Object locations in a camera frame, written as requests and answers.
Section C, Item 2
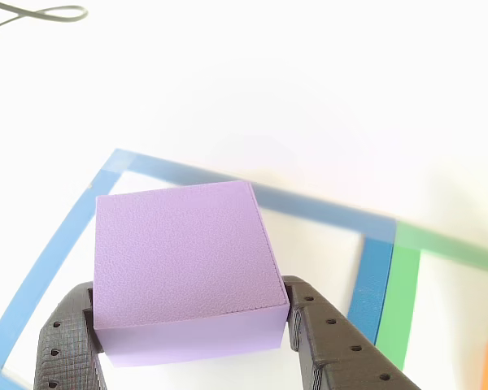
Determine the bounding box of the black cable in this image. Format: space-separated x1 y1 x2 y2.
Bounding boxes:
0 0 89 36

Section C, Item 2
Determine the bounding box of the green square frame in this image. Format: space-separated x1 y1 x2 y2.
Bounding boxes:
373 221 488 373

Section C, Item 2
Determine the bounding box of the blue square frame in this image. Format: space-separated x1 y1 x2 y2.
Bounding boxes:
0 148 398 390

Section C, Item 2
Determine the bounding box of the large purple block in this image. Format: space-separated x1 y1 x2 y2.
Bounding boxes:
93 180 290 369

